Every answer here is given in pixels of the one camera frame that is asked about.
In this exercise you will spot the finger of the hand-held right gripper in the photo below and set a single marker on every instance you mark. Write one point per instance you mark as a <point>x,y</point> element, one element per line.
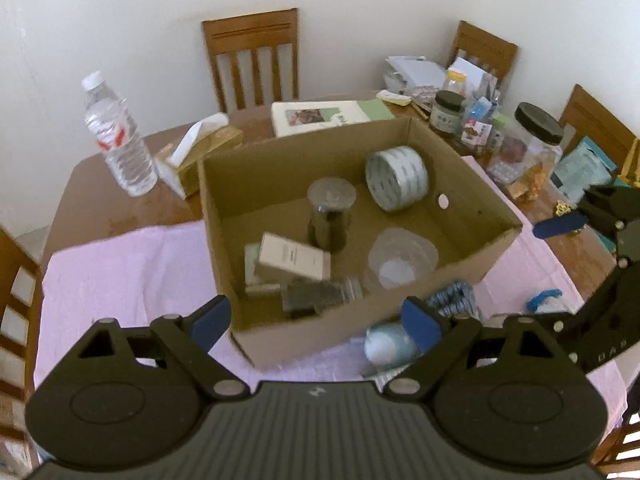
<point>562,321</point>
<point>560,225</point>

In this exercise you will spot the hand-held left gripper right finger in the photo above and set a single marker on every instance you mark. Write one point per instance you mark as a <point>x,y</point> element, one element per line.
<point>420,325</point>

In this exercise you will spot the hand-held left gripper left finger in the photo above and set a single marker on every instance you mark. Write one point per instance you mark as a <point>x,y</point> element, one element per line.
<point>212,317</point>

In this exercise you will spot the white plush toy blue scarf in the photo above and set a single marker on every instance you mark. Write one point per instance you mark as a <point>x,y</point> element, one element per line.
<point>555,302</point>

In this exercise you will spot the small green white box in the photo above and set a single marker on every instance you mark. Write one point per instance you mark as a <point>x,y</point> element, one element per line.
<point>251,265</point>

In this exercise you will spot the slim beige carton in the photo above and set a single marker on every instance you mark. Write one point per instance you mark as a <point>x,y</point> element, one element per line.
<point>292,257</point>

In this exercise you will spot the clear jar dark contents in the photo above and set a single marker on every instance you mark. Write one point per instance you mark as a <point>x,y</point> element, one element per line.
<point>320,295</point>
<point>330,215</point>

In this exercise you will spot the roll of clear tape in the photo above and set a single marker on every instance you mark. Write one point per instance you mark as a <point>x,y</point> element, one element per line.
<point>395,177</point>

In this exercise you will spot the cardboard box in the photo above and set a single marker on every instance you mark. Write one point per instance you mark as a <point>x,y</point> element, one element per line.
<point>300,185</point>

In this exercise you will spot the wooden desktop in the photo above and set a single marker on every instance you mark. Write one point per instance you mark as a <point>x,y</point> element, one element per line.
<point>100,200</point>

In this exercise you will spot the golden ornate coaster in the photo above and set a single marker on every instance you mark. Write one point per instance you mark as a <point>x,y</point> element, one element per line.
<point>565,207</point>

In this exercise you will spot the blue grey knitted cloth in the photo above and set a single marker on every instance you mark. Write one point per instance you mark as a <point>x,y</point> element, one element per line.
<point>457,297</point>

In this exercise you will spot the teal packet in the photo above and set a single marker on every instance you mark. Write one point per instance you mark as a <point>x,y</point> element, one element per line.
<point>582,170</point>

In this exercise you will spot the large clear jar black lid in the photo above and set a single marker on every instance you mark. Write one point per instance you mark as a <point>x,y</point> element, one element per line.
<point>535,155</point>

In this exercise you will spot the pink table cloth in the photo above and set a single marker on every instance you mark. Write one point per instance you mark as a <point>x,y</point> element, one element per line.
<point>125,270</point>

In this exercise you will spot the wooden dining chair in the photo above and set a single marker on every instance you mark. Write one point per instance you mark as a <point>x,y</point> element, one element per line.
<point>250,60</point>
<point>620,440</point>
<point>600,120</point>
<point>15,280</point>
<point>482,47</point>

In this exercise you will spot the blue cap bottle red label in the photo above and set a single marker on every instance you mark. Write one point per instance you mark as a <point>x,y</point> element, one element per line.
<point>477,132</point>

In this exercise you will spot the clear pen holder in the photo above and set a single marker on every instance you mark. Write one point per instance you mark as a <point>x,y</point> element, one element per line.
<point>487,92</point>

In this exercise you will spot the small jar dark lid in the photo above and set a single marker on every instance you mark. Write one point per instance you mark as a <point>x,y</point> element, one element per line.
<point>446,115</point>

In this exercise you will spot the tissue box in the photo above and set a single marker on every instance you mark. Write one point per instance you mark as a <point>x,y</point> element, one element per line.
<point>205,145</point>

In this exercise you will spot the yellow lid bottle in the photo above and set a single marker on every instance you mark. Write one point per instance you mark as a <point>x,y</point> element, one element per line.
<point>456,82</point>

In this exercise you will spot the white envelope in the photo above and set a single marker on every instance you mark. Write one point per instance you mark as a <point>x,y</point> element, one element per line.
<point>466,71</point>

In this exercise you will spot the pill blister pack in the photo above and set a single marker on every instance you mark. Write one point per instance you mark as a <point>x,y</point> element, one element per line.
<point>419,94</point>

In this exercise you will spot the clear plastic water bottle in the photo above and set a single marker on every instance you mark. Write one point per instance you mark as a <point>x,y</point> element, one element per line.
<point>120,145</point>

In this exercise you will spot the small cream packet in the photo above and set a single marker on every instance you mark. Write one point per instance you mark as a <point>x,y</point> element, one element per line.
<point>395,97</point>

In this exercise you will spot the stack of white papers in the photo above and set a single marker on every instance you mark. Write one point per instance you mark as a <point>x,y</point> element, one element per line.
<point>415,72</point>

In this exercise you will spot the cream and green book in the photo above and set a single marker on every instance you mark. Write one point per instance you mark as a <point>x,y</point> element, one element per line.
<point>320,116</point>

